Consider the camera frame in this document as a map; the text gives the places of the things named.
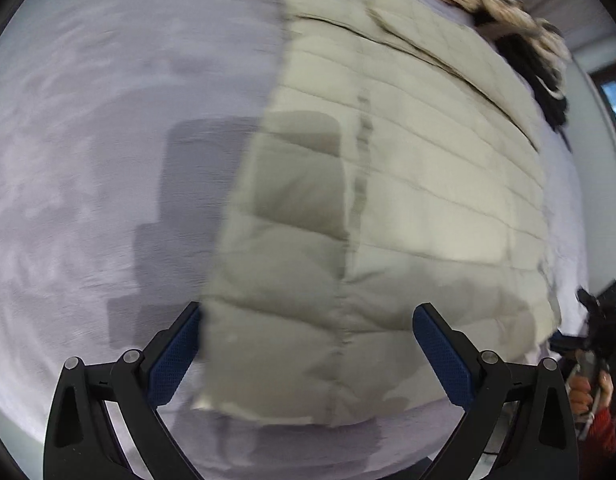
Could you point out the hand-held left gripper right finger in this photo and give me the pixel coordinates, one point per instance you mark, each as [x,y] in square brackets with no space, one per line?
[443,355]

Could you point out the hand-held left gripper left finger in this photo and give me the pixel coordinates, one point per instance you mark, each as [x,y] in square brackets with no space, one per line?
[175,355]

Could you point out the beige quilted down jacket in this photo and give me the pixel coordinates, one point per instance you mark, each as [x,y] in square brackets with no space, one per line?
[398,200]

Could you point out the person's right forearm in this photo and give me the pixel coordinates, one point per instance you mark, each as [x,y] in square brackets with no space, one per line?
[605,432]

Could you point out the black knit clothes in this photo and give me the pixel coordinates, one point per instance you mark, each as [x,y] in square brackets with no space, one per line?
[538,80]

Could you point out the person's right hand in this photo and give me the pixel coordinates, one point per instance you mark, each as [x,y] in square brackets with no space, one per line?
[579,395]

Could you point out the lavender plush blanket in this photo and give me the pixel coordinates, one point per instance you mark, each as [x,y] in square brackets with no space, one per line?
[97,170]

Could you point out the cream striped robe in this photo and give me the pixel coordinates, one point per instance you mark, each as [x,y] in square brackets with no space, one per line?
[508,10]

